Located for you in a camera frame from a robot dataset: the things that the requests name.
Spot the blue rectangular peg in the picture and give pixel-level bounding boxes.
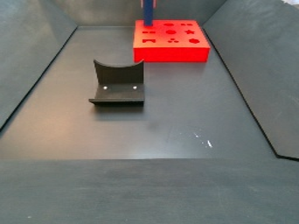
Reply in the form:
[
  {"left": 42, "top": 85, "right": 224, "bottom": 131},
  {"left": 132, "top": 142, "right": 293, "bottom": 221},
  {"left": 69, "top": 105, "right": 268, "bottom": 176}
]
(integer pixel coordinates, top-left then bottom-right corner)
[{"left": 143, "top": 0, "right": 153, "bottom": 26}]

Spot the red shape-sorter block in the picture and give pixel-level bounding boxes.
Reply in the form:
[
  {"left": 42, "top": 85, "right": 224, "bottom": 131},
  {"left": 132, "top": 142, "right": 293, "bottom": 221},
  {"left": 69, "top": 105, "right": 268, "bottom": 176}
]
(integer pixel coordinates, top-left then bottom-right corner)
[{"left": 133, "top": 20, "right": 211, "bottom": 62}]

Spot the black curved holder bracket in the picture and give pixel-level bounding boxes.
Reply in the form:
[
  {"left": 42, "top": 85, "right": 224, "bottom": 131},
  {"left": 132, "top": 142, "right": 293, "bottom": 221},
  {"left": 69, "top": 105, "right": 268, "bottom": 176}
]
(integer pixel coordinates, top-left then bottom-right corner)
[{"left": 88, "top": 60, "right": 145, "bottom": 105}]

